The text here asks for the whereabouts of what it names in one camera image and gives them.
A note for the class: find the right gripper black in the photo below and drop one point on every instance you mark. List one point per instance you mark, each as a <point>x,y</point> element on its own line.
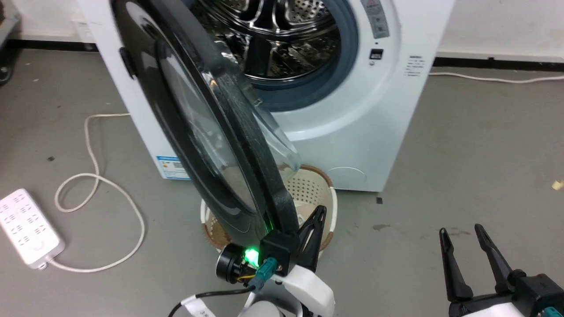
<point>537,293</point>

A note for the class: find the black door lock latch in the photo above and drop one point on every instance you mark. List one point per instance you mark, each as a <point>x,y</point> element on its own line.
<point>376,54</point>

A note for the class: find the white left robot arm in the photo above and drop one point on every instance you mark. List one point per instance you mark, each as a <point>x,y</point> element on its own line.
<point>308,290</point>

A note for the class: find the white perforated laundry basket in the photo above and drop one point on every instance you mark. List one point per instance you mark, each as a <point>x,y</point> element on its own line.
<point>308,189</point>

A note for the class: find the white power strip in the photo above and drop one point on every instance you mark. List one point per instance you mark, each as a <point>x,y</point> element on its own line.
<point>26,224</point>

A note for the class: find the small yellow floor scrap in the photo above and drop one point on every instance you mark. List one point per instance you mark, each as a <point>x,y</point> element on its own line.
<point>558,185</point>

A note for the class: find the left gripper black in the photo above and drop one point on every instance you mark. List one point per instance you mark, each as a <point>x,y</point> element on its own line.
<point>280,251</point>

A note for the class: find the grey-blue rubber door gasket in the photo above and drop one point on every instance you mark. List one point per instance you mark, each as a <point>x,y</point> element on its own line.
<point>328,86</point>

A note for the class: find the small printed text sticker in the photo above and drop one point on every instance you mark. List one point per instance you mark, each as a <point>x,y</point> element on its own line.
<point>414,66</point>

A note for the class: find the black round washing machine door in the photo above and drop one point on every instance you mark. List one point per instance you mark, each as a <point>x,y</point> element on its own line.
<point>189,110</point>

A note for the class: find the black round wrist camera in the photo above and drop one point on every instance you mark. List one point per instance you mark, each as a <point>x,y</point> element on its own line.
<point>228,264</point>

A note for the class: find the blue energy label sticker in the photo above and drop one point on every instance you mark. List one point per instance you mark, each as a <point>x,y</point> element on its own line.
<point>172,167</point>

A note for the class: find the steel washing machine drum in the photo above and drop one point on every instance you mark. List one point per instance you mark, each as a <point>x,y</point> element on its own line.
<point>282,44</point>

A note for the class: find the white front-load washing machine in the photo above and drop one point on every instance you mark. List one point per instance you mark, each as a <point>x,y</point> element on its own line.
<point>352,132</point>

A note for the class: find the grey wheeled cart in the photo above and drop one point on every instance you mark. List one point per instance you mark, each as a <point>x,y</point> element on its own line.
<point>5,72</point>

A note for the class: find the grey instruction label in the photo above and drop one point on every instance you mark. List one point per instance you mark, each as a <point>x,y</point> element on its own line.
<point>376,20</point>

